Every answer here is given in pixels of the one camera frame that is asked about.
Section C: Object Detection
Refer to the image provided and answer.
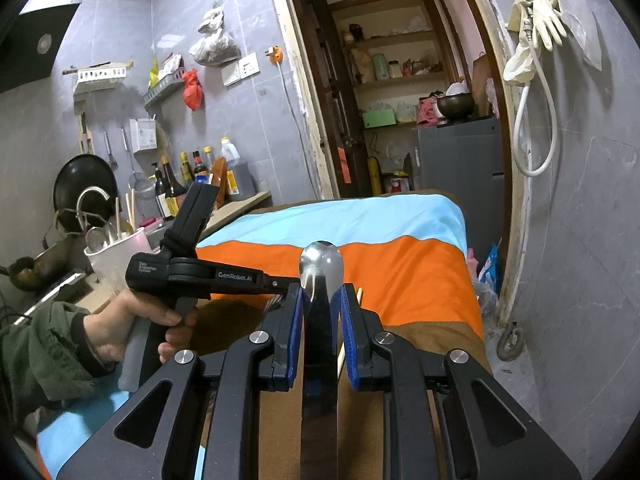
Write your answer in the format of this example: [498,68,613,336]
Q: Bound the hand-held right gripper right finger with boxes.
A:
[339,282,583,480]

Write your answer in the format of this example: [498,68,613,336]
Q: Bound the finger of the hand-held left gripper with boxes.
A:
[262,274,301,311]

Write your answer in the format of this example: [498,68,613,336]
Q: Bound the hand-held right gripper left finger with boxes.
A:
[57,282,305,480]

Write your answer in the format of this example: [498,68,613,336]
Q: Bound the white utensil holder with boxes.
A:
[84,226,153,297]

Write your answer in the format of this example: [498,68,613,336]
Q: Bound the person's left forearm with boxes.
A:
[0,301,117,428]

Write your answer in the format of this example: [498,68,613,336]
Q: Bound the person's left hand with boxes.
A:
[82,290,199,367]

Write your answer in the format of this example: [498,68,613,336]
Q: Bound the striped blanket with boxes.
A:
[36,193,494,480]

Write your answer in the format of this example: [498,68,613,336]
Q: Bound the dark sauce bottle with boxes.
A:
[192,149,211,185]
[161,155,187,214]

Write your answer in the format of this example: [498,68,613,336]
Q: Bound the black pump bottle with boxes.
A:
[154,162,171,220]

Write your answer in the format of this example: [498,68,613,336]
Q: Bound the orange packet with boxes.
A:
[210,157,229,207]

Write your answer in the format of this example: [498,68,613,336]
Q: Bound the grey container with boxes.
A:
[227,161,257,199]

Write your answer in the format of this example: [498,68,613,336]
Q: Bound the dark bottle with yellow cap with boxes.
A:
[179,152,196,189]

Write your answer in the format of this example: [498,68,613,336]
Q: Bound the metal strainer ladle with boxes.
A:
[121,127,156,200]

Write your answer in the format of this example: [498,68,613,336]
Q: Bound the oil jug with yellow cap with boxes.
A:
[220,137,241,169]

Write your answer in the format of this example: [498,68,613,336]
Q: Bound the chrome faucet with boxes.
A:
[75,186,119,242]

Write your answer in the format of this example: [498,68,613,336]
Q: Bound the yellow tube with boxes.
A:
[367,156,384,197]

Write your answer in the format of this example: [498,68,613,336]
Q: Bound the metal spatula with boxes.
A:
[102,131,120,172]

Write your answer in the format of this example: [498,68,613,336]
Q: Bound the red and white sack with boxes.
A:
[382,172,416,194]

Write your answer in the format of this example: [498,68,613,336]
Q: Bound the blue packet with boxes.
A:
[477,242,503,294]

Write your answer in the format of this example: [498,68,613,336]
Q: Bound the black wok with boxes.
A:
[53,154,119,222]

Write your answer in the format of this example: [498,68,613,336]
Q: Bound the brown old pot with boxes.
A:
[7,239,69,292]

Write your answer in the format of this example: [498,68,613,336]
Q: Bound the dark wooden door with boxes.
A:
[299,0,374,199]

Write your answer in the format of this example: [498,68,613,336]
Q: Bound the wooden hanging holder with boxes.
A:
[75,104,96,156]

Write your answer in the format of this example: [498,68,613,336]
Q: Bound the red plastic bag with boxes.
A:
[182,70,206,112]

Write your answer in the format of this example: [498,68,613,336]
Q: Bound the green box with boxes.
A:
[362,108,397,130]

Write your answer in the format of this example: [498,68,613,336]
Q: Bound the grey cabinet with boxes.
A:
[416,116,506,262]

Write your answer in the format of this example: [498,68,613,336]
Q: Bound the red and white packets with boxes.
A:
[160,52,185,81]

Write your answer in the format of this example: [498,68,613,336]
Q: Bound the clear plastic bag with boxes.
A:
[188,30,242,67]

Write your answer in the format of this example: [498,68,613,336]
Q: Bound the pink cloth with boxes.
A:
[417,97,441,126]

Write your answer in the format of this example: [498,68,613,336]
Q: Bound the wooden stick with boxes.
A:
[62,61,134,75]

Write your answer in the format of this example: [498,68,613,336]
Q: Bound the dark bowl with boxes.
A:
[437,92,476,121]

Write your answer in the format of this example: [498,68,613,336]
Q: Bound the white plastic bag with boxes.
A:
[196,4,226,37]

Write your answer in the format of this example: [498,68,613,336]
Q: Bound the wooden shelf unit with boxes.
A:
[329,0,472,197]

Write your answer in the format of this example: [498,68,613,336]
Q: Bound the black range hood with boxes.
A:
[0,1,83,93]

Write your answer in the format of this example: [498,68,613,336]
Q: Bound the wooden cutting board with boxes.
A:
[472,52,494,117]

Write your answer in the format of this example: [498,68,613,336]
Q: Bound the cream rubber gloves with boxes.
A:
[502,0,569,84]

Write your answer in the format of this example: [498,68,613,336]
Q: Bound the clear plastic sheet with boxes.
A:
[551,0,604,71]

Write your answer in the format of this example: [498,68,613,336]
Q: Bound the white wall-mounted box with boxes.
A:
[129,118,159,153]

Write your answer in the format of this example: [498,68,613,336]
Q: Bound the white power cable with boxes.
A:
[277,62,322,197]

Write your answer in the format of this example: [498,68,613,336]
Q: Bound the metal ring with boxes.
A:
[495,322,525,361]

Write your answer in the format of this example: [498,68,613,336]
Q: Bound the grey wall rack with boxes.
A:
[143,74,186,107]

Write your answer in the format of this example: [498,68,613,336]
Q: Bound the white wall rack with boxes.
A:
[76,65,126,85]

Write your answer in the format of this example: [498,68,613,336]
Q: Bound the wooden door frame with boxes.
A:
[262,0,532,326]

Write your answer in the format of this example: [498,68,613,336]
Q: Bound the white hose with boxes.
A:
[510,44,559,177]

